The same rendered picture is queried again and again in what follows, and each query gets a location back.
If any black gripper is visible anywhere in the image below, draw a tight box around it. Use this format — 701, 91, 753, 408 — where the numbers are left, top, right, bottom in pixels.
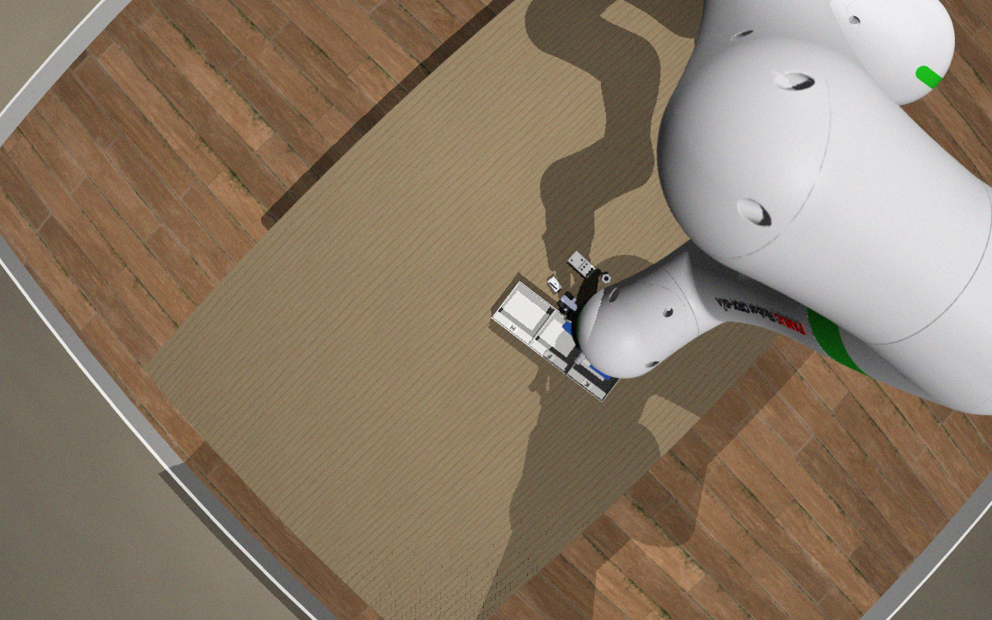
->
557, 291, 580, 323

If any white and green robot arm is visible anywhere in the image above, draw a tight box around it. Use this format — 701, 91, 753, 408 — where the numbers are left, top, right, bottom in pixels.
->
571, 0, 992, 415

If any white three-compartment bin rack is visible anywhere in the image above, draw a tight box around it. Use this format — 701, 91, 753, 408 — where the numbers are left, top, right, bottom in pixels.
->
492, 283, 620, 402

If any white domino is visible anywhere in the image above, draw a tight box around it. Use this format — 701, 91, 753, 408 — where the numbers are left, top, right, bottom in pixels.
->
568, 251, 595, 279

